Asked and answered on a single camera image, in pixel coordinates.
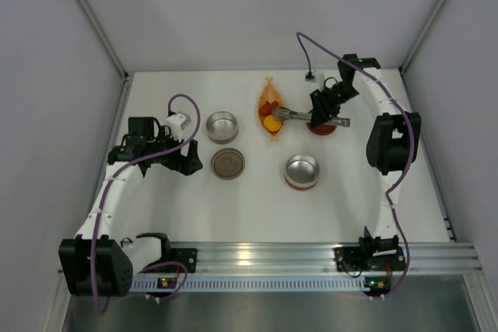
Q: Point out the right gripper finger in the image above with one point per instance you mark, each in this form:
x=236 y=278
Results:
x=330 y=109
x=317 y=112

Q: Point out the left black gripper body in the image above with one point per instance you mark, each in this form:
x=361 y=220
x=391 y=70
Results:
x=184 y=156

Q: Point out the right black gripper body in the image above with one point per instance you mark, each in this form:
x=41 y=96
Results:
x=322 y=105

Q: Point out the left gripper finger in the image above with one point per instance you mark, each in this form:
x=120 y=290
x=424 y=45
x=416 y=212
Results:
x=172 y=161
x=191 y=162

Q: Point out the red round lid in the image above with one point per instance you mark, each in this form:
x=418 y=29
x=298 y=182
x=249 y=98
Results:
x=321 y=130

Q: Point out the steel kitchen tongs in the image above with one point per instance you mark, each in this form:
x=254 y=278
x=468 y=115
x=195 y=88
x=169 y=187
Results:
x=285 y=114

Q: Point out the orange round food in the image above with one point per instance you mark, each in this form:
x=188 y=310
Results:
x=271 y=124

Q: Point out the red fried chicken drumstick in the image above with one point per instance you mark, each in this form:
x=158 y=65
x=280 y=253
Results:
x=265 y=110

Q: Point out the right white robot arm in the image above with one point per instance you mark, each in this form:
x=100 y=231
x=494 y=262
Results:
x=393 y=142

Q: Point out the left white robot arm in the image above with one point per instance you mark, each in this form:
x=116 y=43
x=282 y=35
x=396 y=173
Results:
x=106 y=220

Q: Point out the brown steel lunch container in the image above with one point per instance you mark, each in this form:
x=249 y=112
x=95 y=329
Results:
x=222 y=127

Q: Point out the red steel lunch container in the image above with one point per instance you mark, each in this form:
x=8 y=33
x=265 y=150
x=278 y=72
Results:
x=301 y=172

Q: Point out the brown round lid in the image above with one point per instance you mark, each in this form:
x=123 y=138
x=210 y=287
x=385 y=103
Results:
x=228 y=164

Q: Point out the woven bamboo boat basket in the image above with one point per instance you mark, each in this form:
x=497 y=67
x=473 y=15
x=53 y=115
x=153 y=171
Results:
x=270 y=93

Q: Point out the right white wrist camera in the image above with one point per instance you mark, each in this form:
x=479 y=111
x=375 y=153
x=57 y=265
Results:
x=315 y=77

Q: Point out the grey slotted cable duct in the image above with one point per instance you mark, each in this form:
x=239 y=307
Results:
x=193 y=283

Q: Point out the aluminium mounting rail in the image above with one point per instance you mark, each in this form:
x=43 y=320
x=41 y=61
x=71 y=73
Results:
x=266 y=258

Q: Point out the right aluminium frame post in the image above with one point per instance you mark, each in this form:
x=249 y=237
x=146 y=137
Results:
x=435 y=12

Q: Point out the aluminium frame post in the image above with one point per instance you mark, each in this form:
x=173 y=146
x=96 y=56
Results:
x=96 y=26
x=435 y=12

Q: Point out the left aluminium frame post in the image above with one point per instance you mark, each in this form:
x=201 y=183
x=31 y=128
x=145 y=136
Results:
x=96 y=26

